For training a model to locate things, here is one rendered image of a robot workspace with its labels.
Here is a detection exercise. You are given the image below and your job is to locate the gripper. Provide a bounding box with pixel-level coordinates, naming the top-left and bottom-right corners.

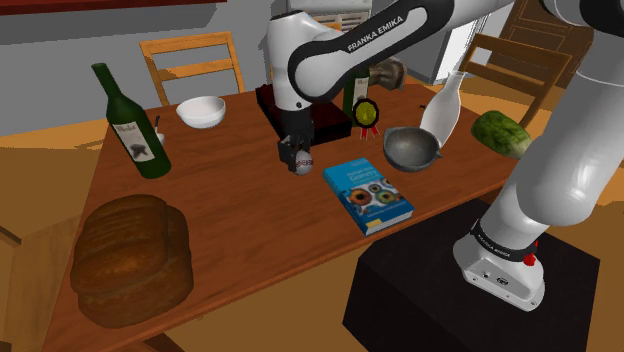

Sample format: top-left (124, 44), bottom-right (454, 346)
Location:
top-left (278, 107), bottom-right (316, 172)

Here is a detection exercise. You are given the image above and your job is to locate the white baseball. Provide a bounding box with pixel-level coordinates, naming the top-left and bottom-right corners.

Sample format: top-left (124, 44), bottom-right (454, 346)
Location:
top-left (293, 149), bottom-right (315, 177)

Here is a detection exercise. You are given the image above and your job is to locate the dark red flat box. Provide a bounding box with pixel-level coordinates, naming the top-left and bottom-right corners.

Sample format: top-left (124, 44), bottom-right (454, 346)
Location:
top-left (255, 83), bottom-right (354, 148)

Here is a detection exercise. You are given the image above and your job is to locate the yellow rosette red ribbon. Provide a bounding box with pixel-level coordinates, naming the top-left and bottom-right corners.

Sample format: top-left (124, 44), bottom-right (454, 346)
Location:
top-left (352, 97), bottom-right (382, 142)

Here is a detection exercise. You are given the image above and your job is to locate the blue book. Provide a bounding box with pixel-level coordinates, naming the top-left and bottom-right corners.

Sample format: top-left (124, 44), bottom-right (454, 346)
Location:
top-left (322, 156), bottom-right (417, 238)

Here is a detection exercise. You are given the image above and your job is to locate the wooden table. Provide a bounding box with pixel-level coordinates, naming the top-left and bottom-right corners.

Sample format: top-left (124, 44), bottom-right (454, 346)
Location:
top-left (40, 81), bottom-right (537, 352)

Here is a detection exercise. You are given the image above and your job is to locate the white bowl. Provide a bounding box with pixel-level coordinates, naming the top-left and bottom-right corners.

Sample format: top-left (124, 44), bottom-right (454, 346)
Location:
top-left (175, 95), bottom-right (228, 130)

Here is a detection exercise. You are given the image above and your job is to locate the grey bowl with spout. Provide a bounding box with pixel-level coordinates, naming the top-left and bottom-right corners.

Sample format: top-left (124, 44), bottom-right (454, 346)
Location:
top-left (381, 126), bottom-right (444, 174)

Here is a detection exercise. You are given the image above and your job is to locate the brown furry object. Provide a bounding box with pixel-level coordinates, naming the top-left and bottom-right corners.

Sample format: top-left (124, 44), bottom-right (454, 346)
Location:
top-left (368, 57), bottom-right (409, 92)

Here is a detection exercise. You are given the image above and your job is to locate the light wooden chair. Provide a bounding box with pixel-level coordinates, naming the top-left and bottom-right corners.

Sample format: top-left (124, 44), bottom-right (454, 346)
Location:
top-left (138, 30), bottom-right (247, 108)

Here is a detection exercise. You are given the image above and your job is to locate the small white cup with spoon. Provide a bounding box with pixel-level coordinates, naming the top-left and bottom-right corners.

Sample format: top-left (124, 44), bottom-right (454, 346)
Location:
top-left (152, 114), bottom-right (167, 146)

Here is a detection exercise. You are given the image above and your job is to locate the white vase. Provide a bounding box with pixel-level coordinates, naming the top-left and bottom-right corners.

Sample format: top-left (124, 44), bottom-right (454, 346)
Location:
top-left (419, 70), bottom-right (467, 149)

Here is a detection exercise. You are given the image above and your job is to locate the green wine bottle pale label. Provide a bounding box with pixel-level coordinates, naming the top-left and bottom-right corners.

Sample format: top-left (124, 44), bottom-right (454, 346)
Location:
top-left (91, 62), bottom-right (173, 180)

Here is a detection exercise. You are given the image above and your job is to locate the white refrigerator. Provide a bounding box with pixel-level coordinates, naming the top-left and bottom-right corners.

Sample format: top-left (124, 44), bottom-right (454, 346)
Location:
top-left (427, 21), bottom-right (479, 86)

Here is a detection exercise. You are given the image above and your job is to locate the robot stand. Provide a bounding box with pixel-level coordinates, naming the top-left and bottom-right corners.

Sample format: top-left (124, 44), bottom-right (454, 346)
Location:
top-left (342, 197), bottom-right (602, 352)

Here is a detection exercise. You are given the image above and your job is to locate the brown bread loaf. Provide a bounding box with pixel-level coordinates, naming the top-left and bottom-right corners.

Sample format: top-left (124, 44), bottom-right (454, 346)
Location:
top-left (69, 193), bottom-right (196, 330)

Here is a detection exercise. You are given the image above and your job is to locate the green watermelon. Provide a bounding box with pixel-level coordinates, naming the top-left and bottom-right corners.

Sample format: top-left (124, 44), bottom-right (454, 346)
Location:
top-left (470, 109), bottom-right (533, 161)

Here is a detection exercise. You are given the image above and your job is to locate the dark wooden chair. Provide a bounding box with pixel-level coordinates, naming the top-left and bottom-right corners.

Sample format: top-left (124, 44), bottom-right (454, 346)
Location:
top-left (457, 32), bottom-right (574, 130)

